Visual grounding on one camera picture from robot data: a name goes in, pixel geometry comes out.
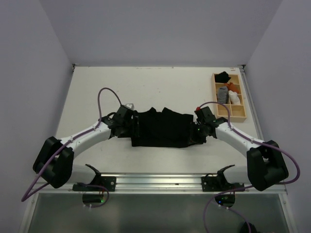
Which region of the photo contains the black underwear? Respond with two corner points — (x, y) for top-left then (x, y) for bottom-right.
(131, 107), (193, 148)

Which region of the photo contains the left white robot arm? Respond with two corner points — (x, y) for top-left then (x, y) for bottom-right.
(33, 103), (134, 191)

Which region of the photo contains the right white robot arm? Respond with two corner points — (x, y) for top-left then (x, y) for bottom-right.
(194, 107), (289, 191)

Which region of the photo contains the grey patterned rolled cloth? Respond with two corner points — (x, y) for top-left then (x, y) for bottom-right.
(217, 86), (229, 104)

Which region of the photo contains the wooden compartment organizer tray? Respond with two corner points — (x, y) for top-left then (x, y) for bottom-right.
(211, 71), (247, 123)

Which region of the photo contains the white rolled cloth in tray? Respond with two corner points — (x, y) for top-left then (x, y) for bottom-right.
(228, 91), (241, 105)

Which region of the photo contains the orange rolled cloth in tray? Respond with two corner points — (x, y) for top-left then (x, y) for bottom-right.
(225, 83), (240, 94)

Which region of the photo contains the black rolled cloth in tray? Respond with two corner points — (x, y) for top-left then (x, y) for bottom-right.
(214, 71), (231, 83)

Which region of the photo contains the black object bottom right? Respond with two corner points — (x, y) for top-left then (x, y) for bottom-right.
(239, 222), (258, 233)

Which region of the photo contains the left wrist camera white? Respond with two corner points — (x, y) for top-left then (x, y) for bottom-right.
(125, 103), (135, 110)

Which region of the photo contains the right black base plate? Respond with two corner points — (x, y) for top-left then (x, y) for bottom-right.
(201, 175), (244, 192)

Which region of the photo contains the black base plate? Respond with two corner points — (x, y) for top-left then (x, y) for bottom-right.
(72, 176), (117, 192)
(201, 175), (244, 192)

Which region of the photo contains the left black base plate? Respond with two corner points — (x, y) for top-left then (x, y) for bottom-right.
(72, 176), (117, 192)

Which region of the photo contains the aluminium mounting rail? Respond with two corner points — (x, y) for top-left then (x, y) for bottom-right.
(31, 172), (287, 194)

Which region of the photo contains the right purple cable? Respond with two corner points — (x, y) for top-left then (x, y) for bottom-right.
(199, 101), (301, 233)

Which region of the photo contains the purple cable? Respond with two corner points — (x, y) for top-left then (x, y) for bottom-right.
(199, 101), (301, 233)
(21, 87), (127, 208)

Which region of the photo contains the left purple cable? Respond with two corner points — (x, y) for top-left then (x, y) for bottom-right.
(21, 87), (127, 208)

